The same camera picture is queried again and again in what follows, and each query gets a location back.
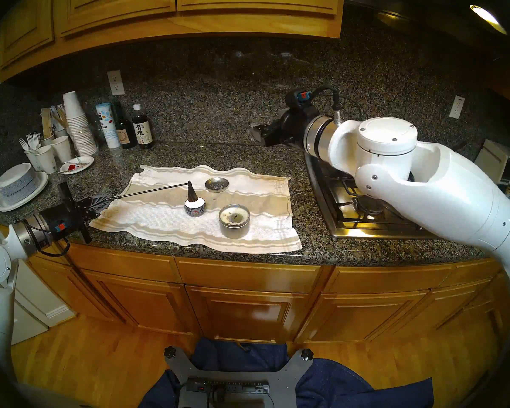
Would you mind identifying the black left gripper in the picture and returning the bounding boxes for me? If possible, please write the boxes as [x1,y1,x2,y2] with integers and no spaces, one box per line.
[40,181,113,245]

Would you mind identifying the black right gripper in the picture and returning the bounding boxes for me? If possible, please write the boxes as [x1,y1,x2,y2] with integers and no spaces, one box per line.
[249,105,318,147]

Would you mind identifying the black metal candle snuffer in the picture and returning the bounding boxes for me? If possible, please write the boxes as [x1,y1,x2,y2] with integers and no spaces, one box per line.
[106,181,199,204]

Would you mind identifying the round tin candle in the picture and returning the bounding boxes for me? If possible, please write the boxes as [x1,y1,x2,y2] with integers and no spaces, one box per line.
[219,204,251,239]

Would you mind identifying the small patterned candle cup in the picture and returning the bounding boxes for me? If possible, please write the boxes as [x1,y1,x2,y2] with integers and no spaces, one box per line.
[184,198,206,217]

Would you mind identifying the small white saucer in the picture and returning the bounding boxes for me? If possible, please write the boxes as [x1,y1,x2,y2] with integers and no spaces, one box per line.
[60,156,95,175]

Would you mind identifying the white paper cup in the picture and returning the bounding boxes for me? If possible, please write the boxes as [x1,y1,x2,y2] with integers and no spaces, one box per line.
[51,136,73,163]
[35,145,58,175]

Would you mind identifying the dark glass bottle beige label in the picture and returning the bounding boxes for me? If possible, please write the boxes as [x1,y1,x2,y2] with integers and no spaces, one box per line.
[114,101,137,149]

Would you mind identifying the white blue salt canister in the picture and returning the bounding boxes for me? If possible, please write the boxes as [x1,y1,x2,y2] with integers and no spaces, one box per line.
[96,102,122,149]

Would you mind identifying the stack of white paper cups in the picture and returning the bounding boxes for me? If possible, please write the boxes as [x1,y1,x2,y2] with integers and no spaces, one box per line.
[63,91,98,156]

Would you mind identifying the white beige striped towel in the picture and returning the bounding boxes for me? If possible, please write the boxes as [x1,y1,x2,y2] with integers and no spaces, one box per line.
[89,164,303,255]

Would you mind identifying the soy sauce bottle white label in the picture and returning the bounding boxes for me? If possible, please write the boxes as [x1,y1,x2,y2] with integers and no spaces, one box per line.
[132,104,155,150]

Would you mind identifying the wooden utensil bundle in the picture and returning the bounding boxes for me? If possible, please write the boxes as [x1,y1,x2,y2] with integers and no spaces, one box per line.
[51,105,68,130]

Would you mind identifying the steel gas stove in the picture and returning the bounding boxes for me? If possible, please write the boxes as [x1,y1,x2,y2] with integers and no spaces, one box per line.
[304,150,447,240]

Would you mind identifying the white panelled door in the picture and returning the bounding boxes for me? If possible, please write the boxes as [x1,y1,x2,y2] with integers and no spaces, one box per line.
[11,261,77,346]

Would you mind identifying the wooden base cabinets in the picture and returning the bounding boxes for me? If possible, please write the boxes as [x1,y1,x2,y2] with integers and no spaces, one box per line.
[25,233,510,345]

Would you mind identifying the dark range hood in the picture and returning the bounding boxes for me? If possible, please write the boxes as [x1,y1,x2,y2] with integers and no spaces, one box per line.
[344,0,510,59]

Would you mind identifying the black power strip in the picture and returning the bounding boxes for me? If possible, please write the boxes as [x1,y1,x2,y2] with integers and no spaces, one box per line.
[186,378,270,395]

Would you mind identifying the range hood lamp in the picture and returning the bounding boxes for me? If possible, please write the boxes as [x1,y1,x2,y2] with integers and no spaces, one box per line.
[470,4,507,35]

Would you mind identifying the dark blue cloth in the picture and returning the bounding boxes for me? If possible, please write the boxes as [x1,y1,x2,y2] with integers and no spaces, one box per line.
[138,337,434,408]

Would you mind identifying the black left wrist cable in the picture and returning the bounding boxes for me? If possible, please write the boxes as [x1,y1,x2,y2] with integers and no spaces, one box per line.
[13,218,71,257]

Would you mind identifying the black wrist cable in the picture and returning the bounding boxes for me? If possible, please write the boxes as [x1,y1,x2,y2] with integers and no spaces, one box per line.
[312,85,343,125]
[13,218,71,257]

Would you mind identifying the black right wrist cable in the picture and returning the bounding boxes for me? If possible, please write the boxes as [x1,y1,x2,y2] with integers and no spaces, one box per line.
[312,85,343,125]

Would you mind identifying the white double wall outlet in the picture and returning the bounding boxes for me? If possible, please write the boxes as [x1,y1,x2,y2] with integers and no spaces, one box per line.
[107,70,126,96]

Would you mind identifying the wooden wall cabinets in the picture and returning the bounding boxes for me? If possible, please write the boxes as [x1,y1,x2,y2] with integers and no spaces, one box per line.
[0,0,346,82]

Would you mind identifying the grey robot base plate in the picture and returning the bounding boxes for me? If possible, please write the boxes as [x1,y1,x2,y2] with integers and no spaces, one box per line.
[164,347,314,408]

